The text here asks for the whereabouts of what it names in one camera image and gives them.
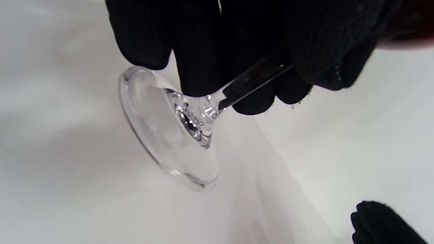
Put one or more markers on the clear stemmed wine glass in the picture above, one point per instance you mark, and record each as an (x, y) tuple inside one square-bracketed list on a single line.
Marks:
[(159, 125)]

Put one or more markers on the person's left hand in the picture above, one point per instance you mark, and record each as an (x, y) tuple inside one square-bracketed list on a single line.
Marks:
[(244, 30)]

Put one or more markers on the person's right hand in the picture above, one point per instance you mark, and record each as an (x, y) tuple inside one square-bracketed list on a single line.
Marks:
[(379, 225)]

